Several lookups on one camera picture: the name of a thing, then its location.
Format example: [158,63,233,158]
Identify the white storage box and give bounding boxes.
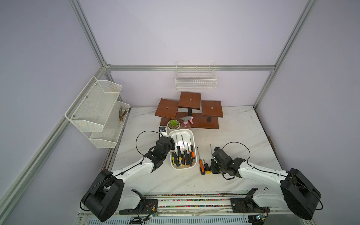
[168,129,198,171]

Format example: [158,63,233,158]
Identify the white mesh lower shelf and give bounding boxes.
[90,101,130,149]

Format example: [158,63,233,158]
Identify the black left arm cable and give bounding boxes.
[80,130,164,212]

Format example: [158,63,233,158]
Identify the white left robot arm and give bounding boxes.
[80,136,175,222]

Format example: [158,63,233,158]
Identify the brown wooden tiered stand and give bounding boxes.
[155,91,224,129]

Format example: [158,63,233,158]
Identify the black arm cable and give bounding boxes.
[80,130,164,212]
[221,141,324,211]

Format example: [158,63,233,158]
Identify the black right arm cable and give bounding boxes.
[221,141,324,211]

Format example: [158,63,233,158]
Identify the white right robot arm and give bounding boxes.
[211,147,321,220]

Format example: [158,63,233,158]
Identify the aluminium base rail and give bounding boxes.
[74,193,313,225]

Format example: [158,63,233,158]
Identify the black dotted yellow screwdriver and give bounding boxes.
[181,136,189,166]

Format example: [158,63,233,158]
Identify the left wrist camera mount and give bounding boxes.
[159,126,168,138]

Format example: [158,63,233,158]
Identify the aluminium frame post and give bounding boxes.
[253,0,318,111]

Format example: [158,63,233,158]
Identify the brown twigs on shelf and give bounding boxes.
[118,107,128,122]

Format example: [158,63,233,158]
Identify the white mesh shelf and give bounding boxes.
[65,76,122,133]
[90,101,130,149]

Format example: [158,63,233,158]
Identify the white wire wall basket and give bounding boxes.
[175,61,218,91]

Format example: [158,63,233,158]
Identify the black yellow stubby screwdriver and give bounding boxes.
[203,159,212,174]

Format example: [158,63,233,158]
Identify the pink spray bottle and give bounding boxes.
[180,116,194,130]

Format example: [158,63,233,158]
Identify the white mesh upper shelf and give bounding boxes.
[65,76,122,133]

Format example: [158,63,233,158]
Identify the potted green succulent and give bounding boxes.
[167,120,181,130]

